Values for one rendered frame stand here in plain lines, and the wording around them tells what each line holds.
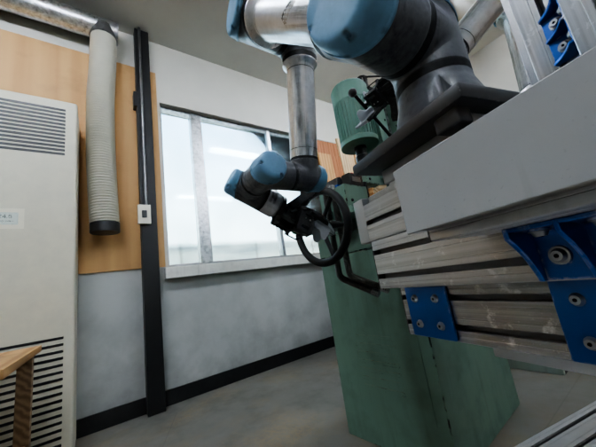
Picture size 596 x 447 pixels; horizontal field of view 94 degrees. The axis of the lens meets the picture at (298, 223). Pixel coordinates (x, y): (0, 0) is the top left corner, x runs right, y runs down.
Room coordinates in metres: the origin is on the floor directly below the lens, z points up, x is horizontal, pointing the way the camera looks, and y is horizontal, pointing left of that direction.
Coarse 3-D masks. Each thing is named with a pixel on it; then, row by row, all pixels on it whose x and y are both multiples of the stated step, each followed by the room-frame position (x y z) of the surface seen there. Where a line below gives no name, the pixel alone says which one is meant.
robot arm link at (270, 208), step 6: (276, 192) 0.74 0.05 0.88; (270, 198) 0.72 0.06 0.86; (276, 198) 0.73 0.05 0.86; (282, 198) 0.75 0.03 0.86; (264, 204) 0.72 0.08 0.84; (270, 204) 0.73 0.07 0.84; (276, 204) 0.73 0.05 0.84; (264, 210) 0.74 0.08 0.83; (270, 210) 0.74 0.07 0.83; (276, 210) 0.74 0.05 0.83; (270, 216) 0.76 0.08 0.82
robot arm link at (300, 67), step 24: (288, 48) 0.62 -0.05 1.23; (312, 48) 0.63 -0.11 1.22; (288, 72) 0.65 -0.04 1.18; (312, 72) 0.66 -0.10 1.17; (288, 96) 0.67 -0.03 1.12; (312, 96) 0.66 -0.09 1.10; (288, 120) 0.69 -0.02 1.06; (312, 120) 0.67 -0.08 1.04; (312, 144) 0.68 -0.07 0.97; (312, 168) 0.68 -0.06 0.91
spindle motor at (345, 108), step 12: (336, 84) 1.16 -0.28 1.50; (348, 84) 1.13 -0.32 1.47; (360, 84) 1.14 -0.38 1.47; (336, 96) 1.17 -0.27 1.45; (348, 96) 1.13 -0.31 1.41; (360, 96) 1.13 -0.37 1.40; (336, 108) 1.19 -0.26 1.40; (348, 108) 1.14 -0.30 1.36; (360, 108) 1.13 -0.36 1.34; (336, 120) 1.21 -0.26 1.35; (348, 120) 1.14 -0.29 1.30; (372, 120) 1.16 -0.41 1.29; (348, 132) 1.15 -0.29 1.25; (360, 132) 1.13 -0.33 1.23; (372, 132) 1.14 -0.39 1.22; (348, 144) 1.17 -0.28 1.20; (360, 144) 1.18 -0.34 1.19; (372, 144) 1.20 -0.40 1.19
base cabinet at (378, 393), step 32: (352, 256) 1.13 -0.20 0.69; (352, 288) 1.15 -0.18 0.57; (352, 320) 1.18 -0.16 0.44; (384, 320) 1.06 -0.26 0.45; (352, 352) 1.20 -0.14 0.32; (384, 352) 1.08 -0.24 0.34; (416, 352) 0.98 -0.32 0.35; (448, 352) 1.00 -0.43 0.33; (480, 352) 1.15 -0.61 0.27; (352, 384) 1.22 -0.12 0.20; (384, 384) 1.10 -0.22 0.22; (416, 384) 1.00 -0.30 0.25; (448, 384) 0.97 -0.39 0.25; (480, 384) 1.11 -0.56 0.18; (512, 384) 1.29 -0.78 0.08; (352, 416) 1.25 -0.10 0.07; (384, 416) 1.13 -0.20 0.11; (416, 416) 1.02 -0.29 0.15; (448, 416) 0.94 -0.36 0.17; (480, 416) 1.07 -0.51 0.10
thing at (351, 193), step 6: (342, 186) 1.00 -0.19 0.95; (348, 186) 1.00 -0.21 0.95; (354, 186) 1.03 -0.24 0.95; (360, 186) 1.05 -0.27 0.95; (342, 192) 1.00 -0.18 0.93; (348, 192) 1.00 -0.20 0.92; (354, 192) 1.02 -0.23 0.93; (360, 192) 1.05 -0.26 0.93; (366, 192) 1.07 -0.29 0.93; (348, 198) 1.00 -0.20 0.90; (354, 198) 1.02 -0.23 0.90; (360, 198) 1.04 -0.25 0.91; (366, 198) 1.07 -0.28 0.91; (324, 204) 1.08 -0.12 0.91; (348, 204) 0.99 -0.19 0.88
